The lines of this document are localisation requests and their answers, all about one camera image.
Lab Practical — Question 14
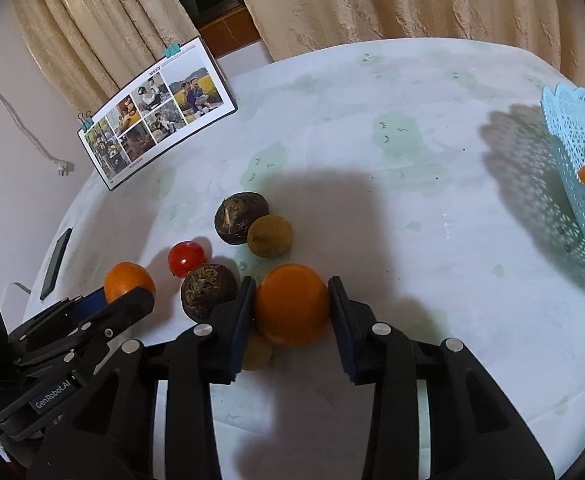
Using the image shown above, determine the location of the light blue plastic basket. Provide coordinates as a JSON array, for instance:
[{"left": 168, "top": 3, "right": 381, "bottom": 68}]
[{"left": 541, "top": 83, "right": 585, "bottom": 311}]

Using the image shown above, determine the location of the dark brown dried fruit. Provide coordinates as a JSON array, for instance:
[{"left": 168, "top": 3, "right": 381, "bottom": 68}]
[
  {"left": 214, "top": 193, "right": 269, "bottom": 246},
  {"left": 180, "top": 264, "right": 238, "bottom": 322}
]

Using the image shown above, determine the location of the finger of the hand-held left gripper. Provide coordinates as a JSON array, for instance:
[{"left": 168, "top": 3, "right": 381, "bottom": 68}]
[
  {"left": 6, "top": 290, "right": 110, "bottom": 354},
  {"left": 16, "top": 287, "right": 156, "bottom": 377}
]

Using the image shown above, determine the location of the small orange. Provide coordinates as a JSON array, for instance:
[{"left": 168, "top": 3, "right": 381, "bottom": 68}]
[{"left": 104, "top": 262, "right": 156, "bottom": 306}]

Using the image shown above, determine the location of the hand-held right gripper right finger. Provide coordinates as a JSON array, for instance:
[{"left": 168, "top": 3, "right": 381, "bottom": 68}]
[{"left": 327, "top": 276, "right": 558, "bottom": 480}]

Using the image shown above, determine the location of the red cherry tomato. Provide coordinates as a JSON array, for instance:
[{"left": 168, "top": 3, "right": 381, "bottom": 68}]
[{"left": 167, "top": 241, "right": 209, "bottom": 278}]

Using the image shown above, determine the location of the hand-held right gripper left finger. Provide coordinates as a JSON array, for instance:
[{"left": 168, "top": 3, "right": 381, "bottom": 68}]
[{"left": 27, "top": 276, "right": 257, "bottom": 480}]

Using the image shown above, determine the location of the brown longan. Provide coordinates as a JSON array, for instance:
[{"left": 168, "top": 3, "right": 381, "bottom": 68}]
[
  {"left": 242, "top": 330, "right": 274, "bottom": 372},
  {"left": 247, "top": 215, "right": 294, "bottom": 258}
]

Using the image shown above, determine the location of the black smartphone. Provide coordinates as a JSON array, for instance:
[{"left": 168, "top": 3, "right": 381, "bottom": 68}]
[{"left": 40, "top": 227, "right": 73, "bottom": 301}]

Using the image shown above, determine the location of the photo collage board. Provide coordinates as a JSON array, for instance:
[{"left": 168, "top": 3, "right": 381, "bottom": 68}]
[{"left": 77, "top": 37, "right": 238, "bottom": 192}]

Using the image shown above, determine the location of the white power cable with plug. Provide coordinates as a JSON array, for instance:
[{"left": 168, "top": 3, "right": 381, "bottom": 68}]
[{"left": 0, "top": 35, "right": 76, "bottom": 179}]

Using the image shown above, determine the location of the large orange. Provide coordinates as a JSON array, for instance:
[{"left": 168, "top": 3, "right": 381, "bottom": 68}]
[{"left": 253, "top": 263, "right": 331, "bottom": 347}]

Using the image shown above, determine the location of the beige textured curtain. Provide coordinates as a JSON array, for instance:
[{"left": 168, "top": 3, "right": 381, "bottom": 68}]
[
  {"left": 222, "top": 0, "right": 585, "bottom": 106},
  {"left": 10, "top": 0, "right": 203, "bottom": 111}
]

